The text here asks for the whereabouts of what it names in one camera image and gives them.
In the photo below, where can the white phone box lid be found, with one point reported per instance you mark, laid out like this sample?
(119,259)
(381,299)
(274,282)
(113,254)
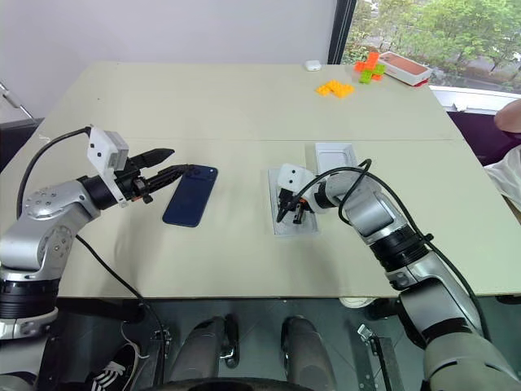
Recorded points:
(335,157)

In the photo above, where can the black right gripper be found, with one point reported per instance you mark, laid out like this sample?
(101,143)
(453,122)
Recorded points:
(294,200)

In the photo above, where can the person white clothing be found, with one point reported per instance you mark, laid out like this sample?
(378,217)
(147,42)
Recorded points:
(506,175)

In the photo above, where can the metal table latch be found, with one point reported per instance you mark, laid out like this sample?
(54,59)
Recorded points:
(378,350)
(162,342)

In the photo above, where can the black table frame bar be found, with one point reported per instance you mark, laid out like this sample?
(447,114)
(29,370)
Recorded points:
(102,310)

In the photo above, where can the yellow toy brick piece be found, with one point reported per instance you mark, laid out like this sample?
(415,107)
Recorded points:
(334,89)

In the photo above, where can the white earbud case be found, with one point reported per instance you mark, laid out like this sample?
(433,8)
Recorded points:
(312,65)

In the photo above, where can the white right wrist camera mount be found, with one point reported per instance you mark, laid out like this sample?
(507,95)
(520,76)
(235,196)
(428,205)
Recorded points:
(291,175)

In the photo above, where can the white phone box base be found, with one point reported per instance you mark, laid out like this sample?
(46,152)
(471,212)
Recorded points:
(304,229)

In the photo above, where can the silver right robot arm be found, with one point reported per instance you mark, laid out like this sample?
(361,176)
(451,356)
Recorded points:
(374,212)

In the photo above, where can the purple seat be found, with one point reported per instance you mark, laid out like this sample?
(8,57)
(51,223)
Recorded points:
(476,134)

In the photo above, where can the white window sill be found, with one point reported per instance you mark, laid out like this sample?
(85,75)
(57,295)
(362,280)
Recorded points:
(476,97)

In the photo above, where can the black white striped sneaker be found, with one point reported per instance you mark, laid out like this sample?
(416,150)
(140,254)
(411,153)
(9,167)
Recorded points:
(116,368)

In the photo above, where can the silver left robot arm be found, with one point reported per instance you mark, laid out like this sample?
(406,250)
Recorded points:
(49,203)

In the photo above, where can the white round foot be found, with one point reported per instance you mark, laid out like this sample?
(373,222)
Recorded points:
(357,302)

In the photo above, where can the dark rounded shape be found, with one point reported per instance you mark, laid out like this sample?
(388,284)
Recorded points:
(201,350)
(307,352)

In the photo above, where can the dark grey chair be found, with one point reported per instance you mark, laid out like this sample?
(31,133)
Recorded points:
(18,140)

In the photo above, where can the orange toy brick piece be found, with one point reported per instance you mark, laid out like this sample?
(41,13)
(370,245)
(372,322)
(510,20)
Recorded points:
(368,61)

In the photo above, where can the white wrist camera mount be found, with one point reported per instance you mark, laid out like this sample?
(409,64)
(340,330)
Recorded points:
(291,175)
(99,148)

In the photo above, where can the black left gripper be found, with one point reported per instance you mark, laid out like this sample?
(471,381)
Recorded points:
(132,184)

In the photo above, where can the green toy brick piece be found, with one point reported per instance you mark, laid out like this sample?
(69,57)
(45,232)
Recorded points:
(372,74)

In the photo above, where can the black window frame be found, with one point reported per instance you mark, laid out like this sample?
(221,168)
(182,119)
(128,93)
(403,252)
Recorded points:
(341,30)

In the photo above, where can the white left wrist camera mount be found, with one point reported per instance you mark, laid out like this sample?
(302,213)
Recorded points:
(99,148)

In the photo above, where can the orange print phone box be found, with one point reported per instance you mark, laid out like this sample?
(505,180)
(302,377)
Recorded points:
(407,71)

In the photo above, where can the dark blue smartphone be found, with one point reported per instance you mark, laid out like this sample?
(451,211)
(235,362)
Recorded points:
(189,199)

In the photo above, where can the white metal rod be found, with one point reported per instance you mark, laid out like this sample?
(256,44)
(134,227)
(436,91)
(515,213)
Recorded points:
(10,99)

